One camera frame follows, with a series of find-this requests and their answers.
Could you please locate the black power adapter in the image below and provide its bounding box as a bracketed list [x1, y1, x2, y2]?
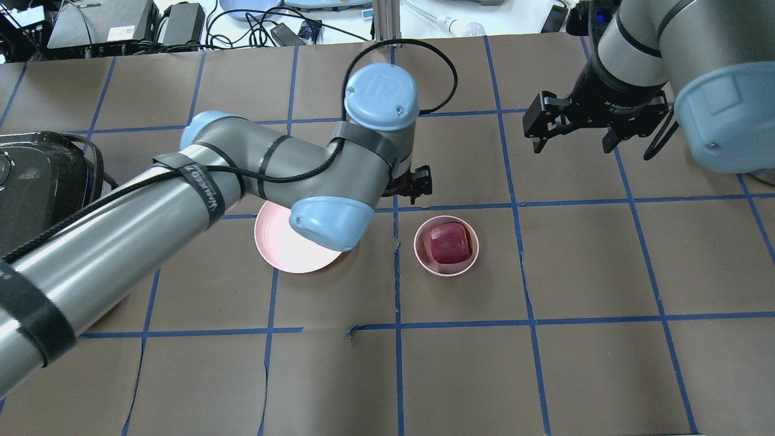
[157, 2, 205, 46]

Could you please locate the black computer box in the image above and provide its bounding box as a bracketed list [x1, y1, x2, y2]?
[47, 1, 159, 50]

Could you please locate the dark grey rice cooker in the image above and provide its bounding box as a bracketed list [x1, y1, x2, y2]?
[1, 131, 118, 255]

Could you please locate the blue plate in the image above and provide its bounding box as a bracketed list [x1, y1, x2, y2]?
[219, 0, 283, 22]

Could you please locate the aluminium frame post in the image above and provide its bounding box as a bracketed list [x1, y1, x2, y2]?
[371, 0, 401, 42]

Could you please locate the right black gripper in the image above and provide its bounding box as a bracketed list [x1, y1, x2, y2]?
[523, 58, 669, 154]

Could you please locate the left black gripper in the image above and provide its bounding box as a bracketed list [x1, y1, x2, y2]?
[383, 165, 434, 206]

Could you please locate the pink plate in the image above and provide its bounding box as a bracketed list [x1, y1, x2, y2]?
[254, 201, 341, 274]

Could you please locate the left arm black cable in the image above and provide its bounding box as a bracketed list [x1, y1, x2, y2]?
[0, 39, 458, 267]

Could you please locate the red apple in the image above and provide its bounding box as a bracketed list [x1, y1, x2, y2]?
[428, 222, 473, 265]

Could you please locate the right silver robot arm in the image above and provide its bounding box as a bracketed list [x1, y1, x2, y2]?
[523, 1, 774, 185]

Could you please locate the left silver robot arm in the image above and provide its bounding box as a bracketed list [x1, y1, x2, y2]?
[1, 63, 432, 397]

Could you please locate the pink bowl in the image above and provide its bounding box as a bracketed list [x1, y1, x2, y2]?
[412, 215, 481, 278]

